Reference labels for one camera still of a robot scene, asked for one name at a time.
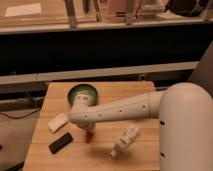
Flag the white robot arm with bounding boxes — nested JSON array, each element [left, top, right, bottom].
[[67, 82, 213, 171]]

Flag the green ceramic bowl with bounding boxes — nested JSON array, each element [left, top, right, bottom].
[[67, 84, 98, 105]]

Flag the white tube bottle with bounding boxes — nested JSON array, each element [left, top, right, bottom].
[[110, 124, 140, 158]]

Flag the white rectangular block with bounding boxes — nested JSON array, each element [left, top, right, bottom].
[[47, 113, 69, 133]]

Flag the black rectangular block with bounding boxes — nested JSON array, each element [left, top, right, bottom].
[[49, 132, 73, 154]]

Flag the black cable on floor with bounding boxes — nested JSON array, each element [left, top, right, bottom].
[[0, 108, 42, 121]]

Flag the grey metal post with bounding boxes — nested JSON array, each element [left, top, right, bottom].
[[65, 0, 77, 28]]

